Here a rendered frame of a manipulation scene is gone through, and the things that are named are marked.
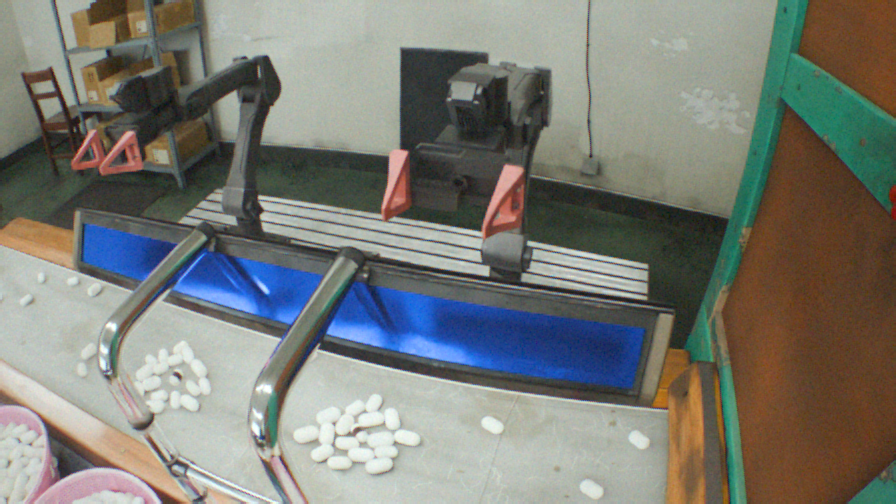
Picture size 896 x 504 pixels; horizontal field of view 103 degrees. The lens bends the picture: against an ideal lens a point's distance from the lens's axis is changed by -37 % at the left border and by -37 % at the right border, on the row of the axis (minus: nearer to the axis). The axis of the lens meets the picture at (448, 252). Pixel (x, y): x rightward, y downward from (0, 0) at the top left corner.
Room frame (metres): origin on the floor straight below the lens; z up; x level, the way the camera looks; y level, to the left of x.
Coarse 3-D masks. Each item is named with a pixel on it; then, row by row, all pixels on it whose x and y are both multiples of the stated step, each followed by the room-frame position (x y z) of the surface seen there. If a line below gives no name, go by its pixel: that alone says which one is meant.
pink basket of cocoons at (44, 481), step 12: (0, 408) 0.33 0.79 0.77; (12, 408) 0.33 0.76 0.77; (24, 408) 0.34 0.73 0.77; (0, 420) 0.31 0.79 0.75; (12, 420) 0.32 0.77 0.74; (24, 420) 0.33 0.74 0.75; (36, 420) 0.32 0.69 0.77; (48, 444) 0.28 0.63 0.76; (48, 456) 0.27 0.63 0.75; (48, 468) 0.25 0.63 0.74; (36, 480) 0.22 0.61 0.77; (48, 480) 0.23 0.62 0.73; (60, 480) 0.26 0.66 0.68; (36, 492) 0.20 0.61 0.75
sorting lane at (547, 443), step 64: (0, 256) 0.82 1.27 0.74; (0, 320) 0.57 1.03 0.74; (64, 320) 0.59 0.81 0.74; (192, 320) 0.62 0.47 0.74; (64, 384) 0.42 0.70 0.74; (320, 384) 0.50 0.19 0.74; (384, 384) 0.50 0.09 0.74; (448, 384) 0.51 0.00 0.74; (192, 448) 0.34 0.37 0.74; (448, 448) 0.39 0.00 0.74; (512, 448) 0.38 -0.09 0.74; (576, 448) 0.38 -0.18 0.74
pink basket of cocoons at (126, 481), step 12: (96, 468) 0.26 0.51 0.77; (108, 468) 0.26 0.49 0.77; (72, 480) 0.23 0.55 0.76; (84, 480) 0.24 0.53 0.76; (96, 480) 0.25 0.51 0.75; (108, 480) 0.25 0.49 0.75; (120, 480) 0.26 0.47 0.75; (132, 480) 0.26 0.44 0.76; (48, 492) 0.20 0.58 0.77; (60, 492) 0.21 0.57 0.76; (72, 492) 0.22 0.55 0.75; (84, 492) 0.23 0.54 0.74; (96, 492) 0.24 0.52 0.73; (132, 492) 0.25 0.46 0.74; (144, 492) 0.25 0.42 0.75
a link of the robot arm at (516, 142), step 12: (468, 72) 0.59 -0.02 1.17; (480, 72) 0.59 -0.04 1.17; (492, 72) 0.59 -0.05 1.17; (504, 72) 0.59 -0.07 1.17; (504, 84) 0.58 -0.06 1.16; (504, 96) 0.58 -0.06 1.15; (504, 108) 0.58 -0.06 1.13; (504, 120) 0.62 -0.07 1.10; (528, 120) 0.64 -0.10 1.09; (516, 132) 0.62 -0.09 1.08; (528, 132) 0.63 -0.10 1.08; (516, 144) 0.62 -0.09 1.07
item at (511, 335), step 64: (128, 256) 0.36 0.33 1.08; (256, 256) 0.33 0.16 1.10; (320, 256) 0.32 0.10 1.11; (256, 320) 0.30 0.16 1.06; (384, 320) 0.28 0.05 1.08; (448, 320) 0.28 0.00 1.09; (512, 320) 0.27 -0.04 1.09; (576, 320) 0.26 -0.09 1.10; (640, 320) 0.25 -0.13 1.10; (512, 384) 0.24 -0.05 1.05; (576, 384) 0.23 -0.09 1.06; (640, 384) 0.22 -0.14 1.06
